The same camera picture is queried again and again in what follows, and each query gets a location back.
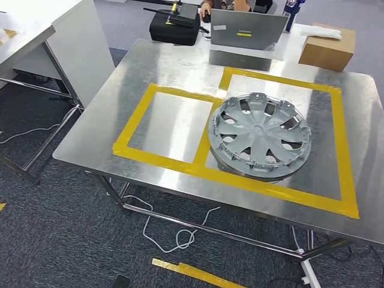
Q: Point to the grey plastic wheel cover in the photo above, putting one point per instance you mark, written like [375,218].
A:
[258,135]

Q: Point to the stainless steel workbench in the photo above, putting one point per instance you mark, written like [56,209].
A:
[179,63]

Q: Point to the black carrying case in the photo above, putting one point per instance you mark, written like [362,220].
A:
[173,36]

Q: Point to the yellow floor tape strip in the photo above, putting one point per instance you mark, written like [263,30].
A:
[192,271]

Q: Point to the black computer mouse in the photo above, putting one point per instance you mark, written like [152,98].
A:
[207,17]

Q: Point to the person's hand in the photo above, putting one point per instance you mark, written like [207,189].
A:
[205,10]

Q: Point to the grey laptop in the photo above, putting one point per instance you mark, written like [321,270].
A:
[249,28]

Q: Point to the person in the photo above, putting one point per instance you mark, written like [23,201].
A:
[234,4]

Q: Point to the white desk with steel legs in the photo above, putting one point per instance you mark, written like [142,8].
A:
[81,47]

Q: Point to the brown cardboard box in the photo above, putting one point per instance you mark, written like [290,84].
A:
[327,53]

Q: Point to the white power strip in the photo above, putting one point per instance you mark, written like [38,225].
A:
[309,274]

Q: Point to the white foam wrap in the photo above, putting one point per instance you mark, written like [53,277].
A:
[321,32]

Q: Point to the yellow floor tape scrap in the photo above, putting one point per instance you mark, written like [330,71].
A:
[2,206]

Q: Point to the yellow tape piece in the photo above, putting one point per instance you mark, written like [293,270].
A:
[8,36]

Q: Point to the small yellow tape frame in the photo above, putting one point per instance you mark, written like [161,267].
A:
[135,115]

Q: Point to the large yellow tape frame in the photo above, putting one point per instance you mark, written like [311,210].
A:
[345,159]

